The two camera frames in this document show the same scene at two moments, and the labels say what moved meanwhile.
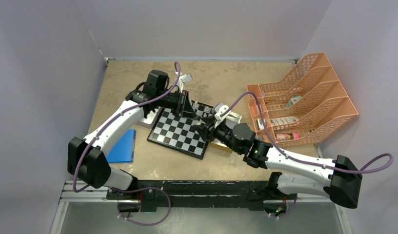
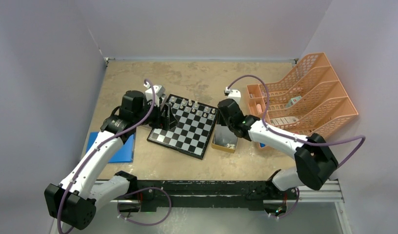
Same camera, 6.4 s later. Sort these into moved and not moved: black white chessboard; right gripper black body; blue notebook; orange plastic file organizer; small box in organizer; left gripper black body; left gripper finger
Moved: right gripper black body; left gripper black body; left gripper finger
Not moved: orange plastic file organizer; small box in organizer; black white chessboard; blue notebook
